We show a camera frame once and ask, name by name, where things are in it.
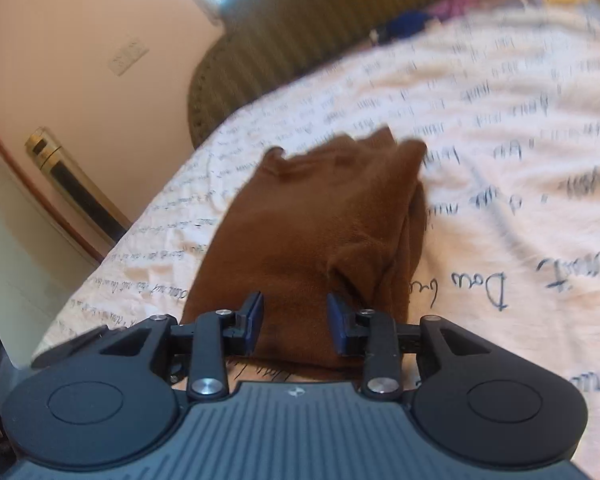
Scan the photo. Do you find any brown knit garment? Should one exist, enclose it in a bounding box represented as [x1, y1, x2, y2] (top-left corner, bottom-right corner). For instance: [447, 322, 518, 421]
[180, 127, 429, 377]

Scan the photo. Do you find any wide white wall switch panel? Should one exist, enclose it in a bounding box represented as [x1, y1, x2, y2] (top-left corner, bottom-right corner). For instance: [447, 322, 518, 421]
[107, 35, 150, 77]

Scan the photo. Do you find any blue cloth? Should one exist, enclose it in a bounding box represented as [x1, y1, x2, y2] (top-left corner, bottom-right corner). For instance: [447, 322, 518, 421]
[382, 9, 434, 44]

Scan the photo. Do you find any purple cloth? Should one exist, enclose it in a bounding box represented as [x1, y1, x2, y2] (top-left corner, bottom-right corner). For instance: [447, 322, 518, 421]
[427, 0, 487, 24]

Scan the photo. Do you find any white script-printed bedsheet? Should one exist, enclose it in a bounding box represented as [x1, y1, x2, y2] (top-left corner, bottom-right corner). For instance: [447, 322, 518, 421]
[32, 5, 600, 480]

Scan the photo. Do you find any gold black door handle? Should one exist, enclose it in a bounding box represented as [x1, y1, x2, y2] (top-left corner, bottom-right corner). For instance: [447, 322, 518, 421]
[24, 127, 134, 244]

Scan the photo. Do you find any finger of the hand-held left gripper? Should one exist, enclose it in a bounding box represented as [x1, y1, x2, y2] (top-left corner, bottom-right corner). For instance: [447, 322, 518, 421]
[30, 325, 112, 369]

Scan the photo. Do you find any olive padded headboard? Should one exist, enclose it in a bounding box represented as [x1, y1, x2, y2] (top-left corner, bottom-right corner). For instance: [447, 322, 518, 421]
[187, 0, 499, 149]

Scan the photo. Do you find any white door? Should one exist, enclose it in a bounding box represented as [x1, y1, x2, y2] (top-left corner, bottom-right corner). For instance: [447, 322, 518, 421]
[0, 110, 107, 358]

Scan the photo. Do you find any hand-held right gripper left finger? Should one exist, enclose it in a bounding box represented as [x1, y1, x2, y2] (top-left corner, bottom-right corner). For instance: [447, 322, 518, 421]
[100, 291, 265, 402]

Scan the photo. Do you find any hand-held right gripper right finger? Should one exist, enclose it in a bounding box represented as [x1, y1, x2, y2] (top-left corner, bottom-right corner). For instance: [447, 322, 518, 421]
[326, 292, 498, 402]

